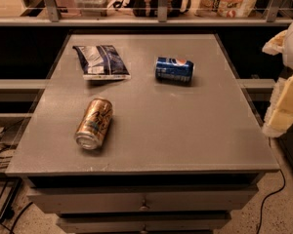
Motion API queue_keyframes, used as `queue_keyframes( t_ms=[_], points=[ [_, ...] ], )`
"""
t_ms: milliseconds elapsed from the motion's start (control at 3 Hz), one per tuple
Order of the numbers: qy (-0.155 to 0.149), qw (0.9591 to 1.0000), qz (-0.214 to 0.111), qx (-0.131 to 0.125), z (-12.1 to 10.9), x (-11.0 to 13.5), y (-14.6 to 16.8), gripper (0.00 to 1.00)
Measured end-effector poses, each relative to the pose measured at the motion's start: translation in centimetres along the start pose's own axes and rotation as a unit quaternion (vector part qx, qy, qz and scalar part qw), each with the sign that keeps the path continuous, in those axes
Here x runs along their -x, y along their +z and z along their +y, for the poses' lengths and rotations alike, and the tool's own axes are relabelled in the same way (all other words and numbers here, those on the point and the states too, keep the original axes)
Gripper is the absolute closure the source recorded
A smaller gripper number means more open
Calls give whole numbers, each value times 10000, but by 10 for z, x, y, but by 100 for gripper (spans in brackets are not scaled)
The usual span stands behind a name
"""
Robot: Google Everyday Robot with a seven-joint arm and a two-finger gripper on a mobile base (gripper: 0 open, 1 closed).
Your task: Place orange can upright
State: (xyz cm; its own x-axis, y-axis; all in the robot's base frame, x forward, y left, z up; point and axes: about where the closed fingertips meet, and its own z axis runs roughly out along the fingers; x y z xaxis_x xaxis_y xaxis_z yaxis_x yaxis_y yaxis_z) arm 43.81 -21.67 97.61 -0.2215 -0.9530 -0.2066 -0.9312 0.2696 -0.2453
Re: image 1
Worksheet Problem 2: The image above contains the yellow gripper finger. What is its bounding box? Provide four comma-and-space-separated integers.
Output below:
262, 75, 293, 137
262, 30, 287, 56

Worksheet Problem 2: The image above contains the orange soda can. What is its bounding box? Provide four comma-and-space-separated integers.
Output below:
74, 97, 113, 150

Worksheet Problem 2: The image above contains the blue Pepsi can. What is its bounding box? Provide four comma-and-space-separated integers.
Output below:
155, 57, 194, 83

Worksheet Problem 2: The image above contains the grey drawer cabinet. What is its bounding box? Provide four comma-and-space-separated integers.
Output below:
7, 34, 278, 234

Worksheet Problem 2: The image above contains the dark backpack on shelf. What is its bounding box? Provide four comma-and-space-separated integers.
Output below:
127, 0, 191, 18

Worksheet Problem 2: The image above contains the blue chip bag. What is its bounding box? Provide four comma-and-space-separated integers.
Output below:
73, 45, 131, 81

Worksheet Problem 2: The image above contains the upper drawer knob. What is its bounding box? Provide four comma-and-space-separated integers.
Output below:
140, 204, 149, 212

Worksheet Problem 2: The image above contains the grey metal shelf rail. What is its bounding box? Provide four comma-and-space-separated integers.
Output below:
0, 0, 293, 27

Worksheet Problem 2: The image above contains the black cable right floor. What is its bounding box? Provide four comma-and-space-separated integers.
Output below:
255, 169, 287, 234

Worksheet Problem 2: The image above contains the black cables left floor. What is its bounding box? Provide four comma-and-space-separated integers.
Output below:
0, 120, 33, 234

